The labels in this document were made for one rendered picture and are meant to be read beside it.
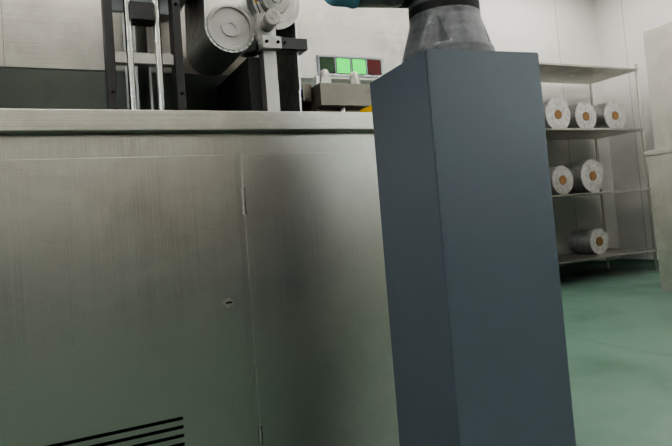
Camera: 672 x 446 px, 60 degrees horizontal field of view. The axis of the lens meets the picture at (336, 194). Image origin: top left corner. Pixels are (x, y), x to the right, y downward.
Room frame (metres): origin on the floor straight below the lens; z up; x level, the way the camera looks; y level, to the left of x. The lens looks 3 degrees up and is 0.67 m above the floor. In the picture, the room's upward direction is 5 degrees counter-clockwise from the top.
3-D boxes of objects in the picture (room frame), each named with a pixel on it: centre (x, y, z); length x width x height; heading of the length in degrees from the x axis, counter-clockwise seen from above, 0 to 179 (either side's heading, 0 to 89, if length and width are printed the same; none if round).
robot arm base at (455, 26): (0.95, -0.20, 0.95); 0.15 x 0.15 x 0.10
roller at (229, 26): (1.57, 0.29, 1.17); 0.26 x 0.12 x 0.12; 26
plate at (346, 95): (1.73, 0.03, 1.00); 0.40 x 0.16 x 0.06; 26
